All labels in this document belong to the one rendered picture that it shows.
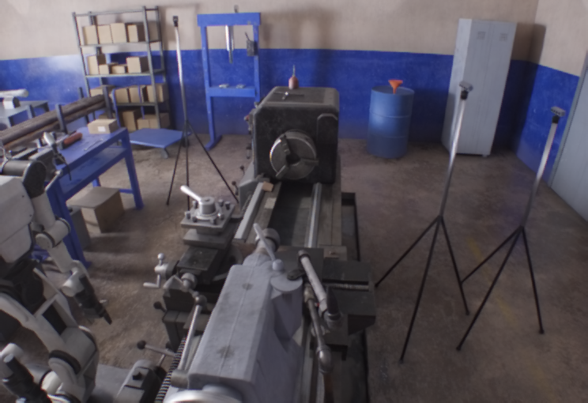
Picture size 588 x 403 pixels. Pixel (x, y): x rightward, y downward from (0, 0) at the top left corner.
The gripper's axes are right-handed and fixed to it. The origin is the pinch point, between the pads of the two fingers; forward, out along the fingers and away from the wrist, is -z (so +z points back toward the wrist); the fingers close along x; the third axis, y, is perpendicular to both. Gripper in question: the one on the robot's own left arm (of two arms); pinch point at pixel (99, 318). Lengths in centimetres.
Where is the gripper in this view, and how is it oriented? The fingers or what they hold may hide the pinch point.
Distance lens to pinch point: 191.1
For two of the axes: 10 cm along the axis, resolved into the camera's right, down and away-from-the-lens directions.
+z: -2.0, -8.9, -4.2
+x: 9.7, -1.3, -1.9
